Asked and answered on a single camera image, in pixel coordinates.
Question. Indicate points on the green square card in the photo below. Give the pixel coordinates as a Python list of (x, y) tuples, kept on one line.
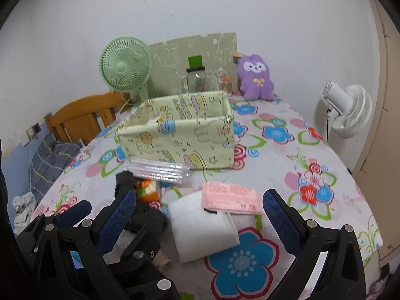
[(195, 62)]

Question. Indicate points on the purple bunny plush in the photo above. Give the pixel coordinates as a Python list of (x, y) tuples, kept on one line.
[(256, 78)]

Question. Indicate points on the pink packet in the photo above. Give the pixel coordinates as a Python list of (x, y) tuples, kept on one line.
[(228, 197)]

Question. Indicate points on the wooden chair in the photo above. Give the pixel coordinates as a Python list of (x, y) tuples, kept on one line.
[(84, 109)]

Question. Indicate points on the clear drinking glass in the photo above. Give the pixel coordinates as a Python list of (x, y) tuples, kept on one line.
[(184, 85)]

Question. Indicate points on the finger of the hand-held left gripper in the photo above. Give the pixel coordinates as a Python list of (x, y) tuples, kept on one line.
[(137, 245), (75, 211)]

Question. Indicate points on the black cloth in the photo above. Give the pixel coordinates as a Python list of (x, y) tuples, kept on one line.
[(125, 179)]

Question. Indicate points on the orange green printed packet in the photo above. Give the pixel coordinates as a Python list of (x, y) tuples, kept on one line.
[(148, 192)]

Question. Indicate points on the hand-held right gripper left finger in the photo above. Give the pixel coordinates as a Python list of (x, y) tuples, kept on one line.
[(117, 222)]

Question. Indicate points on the grey plaid bedding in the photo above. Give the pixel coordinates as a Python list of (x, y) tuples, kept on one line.
[(53, 162)]

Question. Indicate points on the beige wardrobe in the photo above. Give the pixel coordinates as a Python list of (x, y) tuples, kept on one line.
[(384, 131)]

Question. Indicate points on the clear plastic tube bundle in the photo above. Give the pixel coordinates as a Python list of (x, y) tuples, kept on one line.
[(156, 172)]

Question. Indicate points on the small beige object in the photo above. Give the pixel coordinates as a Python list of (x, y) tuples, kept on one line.
[(162, 261)]

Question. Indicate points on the crumpled white cloth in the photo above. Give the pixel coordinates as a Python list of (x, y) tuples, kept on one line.
[(23, 203)]

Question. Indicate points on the small jar with orange lid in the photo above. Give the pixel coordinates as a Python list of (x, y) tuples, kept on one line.
[(226, 86)]

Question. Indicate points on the wall socket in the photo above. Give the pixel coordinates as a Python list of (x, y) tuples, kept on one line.
[(33, 130)]

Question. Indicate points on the small brown box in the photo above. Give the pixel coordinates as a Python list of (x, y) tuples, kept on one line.
[(237, 57)]

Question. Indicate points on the white clip fan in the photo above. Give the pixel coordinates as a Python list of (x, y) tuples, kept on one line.
[(350, 112)]

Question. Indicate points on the purple cloth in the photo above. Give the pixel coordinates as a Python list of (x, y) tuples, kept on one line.
[(379, 287)]

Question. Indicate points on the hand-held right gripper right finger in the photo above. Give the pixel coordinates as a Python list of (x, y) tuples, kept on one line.
[(281, 222)]

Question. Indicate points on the green printed board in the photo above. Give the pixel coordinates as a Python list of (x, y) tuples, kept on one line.
[(168, 56)]

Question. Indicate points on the green desk fan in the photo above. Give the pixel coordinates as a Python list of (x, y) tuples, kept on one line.
[(120, 67)]

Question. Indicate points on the glass jar with black lid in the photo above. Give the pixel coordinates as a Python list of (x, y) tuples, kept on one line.
[(196, 81)]

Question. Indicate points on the printed fabric storage box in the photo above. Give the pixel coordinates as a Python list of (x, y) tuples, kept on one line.
[(175, 143)]

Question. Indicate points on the blue bed sheet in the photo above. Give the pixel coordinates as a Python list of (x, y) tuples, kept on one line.
[(18, 168)]

